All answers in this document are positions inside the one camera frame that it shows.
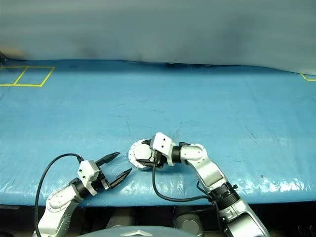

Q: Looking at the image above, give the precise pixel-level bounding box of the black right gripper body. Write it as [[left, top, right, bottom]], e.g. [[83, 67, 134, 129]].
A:
[[148, 148, 165, 170]]

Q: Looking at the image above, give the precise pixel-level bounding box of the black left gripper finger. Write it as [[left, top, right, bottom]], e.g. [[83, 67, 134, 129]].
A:
[[108, 167, 133, 190], [95, 152, 121, 167]]

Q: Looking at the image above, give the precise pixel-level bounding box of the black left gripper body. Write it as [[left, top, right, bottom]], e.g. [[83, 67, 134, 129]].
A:
[[95, 170, 112, 192]]

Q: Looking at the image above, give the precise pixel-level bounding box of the dark rounded shape under table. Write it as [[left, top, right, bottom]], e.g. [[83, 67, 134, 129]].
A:
[[106, 214, 134, 229]]

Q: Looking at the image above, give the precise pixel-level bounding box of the blue tarp table cover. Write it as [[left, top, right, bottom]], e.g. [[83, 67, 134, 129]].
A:
[[0, 58, 316, 207]]

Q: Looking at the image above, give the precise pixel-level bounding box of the grey robot torso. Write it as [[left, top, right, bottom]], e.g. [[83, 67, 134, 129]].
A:
[[81, 226, 185, 237]]

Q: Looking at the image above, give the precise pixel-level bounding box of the grey rounded cylinder under table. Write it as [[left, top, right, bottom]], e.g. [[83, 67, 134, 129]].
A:
[[174, 212, 204, 237]]

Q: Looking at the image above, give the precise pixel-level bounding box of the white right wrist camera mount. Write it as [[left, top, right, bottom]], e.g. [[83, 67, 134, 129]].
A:
[[150, 132, 176, 166]]

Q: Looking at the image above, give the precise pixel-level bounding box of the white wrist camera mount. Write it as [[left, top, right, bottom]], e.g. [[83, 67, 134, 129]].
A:
[[150, 132, 176, 166], [78, 159, 102, 197]]

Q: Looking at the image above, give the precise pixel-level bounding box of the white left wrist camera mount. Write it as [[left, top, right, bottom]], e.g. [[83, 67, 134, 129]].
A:
[[78, 159, 102, 197]]

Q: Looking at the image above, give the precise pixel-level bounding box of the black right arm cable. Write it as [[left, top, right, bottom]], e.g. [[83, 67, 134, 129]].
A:
[[152, 164, 216, 202]]

